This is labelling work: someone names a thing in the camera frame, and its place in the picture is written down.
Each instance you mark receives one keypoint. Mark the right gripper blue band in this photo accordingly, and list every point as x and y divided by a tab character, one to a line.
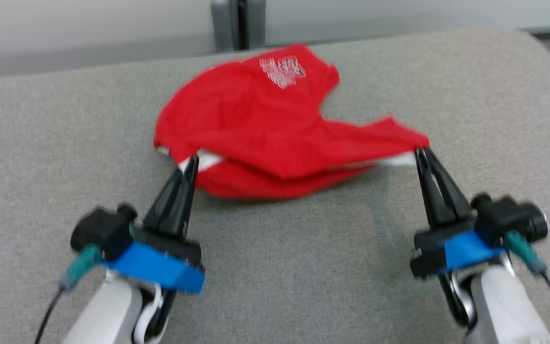
466	251

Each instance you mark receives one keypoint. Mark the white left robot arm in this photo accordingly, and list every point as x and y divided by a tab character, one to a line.
108	310

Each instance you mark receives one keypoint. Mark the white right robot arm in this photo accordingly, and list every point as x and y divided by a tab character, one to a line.
504	306

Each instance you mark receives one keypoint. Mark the grey fabric sofa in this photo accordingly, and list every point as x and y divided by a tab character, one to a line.
284	267

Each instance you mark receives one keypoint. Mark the red sports jersey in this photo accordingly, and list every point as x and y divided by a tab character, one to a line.
265	134

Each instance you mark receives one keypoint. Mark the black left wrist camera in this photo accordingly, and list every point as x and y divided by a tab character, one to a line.
103	231

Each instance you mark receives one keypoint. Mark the grey aluminium partition post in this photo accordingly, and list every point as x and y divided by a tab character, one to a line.
225	24

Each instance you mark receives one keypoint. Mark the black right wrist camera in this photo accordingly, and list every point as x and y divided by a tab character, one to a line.
509	215

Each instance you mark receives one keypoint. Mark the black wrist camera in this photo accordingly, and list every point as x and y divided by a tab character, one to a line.
509	215
103	231

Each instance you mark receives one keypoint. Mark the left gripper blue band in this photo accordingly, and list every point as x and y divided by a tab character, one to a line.
160	267

